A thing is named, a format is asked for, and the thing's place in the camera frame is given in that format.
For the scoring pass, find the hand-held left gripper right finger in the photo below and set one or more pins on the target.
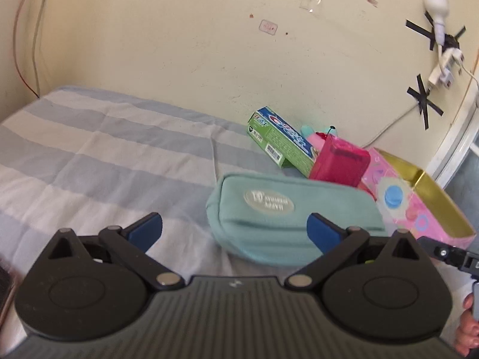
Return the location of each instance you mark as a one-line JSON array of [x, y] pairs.
[[322, 232]]

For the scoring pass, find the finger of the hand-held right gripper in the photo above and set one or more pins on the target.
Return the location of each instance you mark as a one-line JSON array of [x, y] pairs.
[[443, 251]]

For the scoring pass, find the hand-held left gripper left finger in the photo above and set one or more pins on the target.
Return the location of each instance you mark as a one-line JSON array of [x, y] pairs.
[[146, 232]]

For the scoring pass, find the teal zip pouch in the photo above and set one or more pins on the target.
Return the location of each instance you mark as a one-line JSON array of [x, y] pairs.
[[262, 232]]

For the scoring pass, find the magenta wallet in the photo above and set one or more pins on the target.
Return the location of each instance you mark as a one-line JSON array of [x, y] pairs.
[[338, 160]]

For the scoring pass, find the pink tin box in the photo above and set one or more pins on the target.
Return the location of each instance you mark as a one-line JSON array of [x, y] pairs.
[[393, 194]]

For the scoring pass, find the teal teddy bear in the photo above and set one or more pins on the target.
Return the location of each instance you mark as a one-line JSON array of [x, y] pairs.
[[316, 140]]

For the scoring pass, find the blue green toothpaste box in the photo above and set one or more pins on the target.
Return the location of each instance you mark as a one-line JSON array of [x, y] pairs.
[[284, 127]]

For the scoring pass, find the person's right hand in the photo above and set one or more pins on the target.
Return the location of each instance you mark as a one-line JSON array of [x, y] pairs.
[[467, 333]]

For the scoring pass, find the striped bed sheet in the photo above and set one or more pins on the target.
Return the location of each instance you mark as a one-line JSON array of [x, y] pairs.
[[93, 149]]

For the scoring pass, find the white framed frosted window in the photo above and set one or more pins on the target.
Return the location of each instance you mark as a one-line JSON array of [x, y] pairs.
[[454, 134]]

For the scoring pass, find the black tape cross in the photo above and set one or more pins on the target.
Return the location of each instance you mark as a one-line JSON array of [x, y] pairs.
[[424, 101]]

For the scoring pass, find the white power strip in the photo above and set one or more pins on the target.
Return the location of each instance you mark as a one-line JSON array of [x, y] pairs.
[[445, 69]]

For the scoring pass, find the white light bulb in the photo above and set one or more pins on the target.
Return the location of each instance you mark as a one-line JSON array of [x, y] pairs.
[[435, 0]]

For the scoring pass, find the pink wall sticker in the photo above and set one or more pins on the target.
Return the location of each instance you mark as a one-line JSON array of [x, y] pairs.
[[268, 26]]

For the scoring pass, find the clear wall hook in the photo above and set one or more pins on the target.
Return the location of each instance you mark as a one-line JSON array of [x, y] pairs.
[[310, 2]]

